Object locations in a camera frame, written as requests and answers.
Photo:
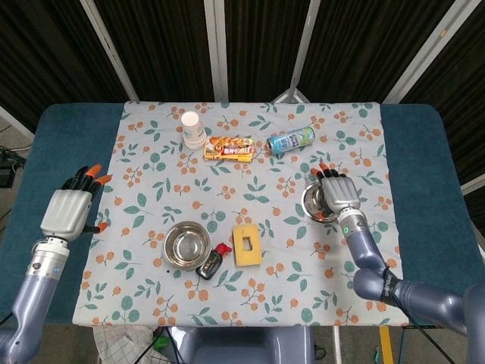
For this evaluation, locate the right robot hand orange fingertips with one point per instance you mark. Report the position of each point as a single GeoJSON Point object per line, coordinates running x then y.
{"type": "Point", "coordinates": [341, 193]}

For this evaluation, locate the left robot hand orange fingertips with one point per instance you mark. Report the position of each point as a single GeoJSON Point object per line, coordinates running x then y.
{"type": "Point", "coordinates": [66, 212]}

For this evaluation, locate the metal bowl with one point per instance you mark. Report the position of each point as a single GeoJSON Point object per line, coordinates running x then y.
{"type": "Point", "coordinates": [312, 201]}
{"type": "Point", "coordinates": [187, 246]}

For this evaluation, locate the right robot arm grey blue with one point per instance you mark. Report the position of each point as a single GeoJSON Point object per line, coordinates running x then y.
{"type": "Point", "coordinates": [363, 250]}

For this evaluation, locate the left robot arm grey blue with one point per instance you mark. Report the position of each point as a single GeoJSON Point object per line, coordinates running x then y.
{"type": "Point", "coordinates": [34, 288]}

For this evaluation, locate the teal table cover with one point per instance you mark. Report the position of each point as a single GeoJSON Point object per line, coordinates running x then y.
{"type": "Point", "coordinates": [57, 151]}

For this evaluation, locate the black power strip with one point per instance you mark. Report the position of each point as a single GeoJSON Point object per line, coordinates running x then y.
{"type": "Point", "coordinates": [5, 176]}

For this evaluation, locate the blue drink can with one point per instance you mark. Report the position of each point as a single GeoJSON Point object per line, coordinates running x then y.
{"type": "Point", "coordinates": [291, 139]}

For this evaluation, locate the floral tablecloth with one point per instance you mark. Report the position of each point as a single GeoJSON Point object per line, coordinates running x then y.
{"type": "Point", "coordinates": [265, 182]}

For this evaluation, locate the yellow sponge with hole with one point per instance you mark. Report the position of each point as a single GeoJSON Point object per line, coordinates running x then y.
{"type": "Point", "coordinates": [240, 258]}

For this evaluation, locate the yellow orange snack box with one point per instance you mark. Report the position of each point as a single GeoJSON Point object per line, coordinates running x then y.
{"type": "Point", "coordinates": [229, 148]}

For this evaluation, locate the white checked bag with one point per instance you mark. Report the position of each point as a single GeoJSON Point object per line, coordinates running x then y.
{"type": "Point", "coordinates": [113, 345]}

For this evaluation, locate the white paper cup stack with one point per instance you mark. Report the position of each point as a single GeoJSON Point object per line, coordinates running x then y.
{"type": "Point", "coordinates": [191, 132]}

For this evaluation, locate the black ink bottle red cap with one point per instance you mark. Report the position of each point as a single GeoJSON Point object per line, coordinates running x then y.
{"type": "Point", "coordinates": [208, 267]}

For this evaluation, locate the small green object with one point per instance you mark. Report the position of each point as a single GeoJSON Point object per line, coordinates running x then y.
{"type": "Point", "coordinates": [162, 342]}

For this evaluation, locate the grey robot torso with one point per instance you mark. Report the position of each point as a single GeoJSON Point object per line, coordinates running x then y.
{"type": "Point", "coordinates": [246, 345]}

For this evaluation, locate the dark folding screen white frame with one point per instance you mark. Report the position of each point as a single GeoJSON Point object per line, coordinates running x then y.
{"type": "Point", "coordinates": [163, 45]}

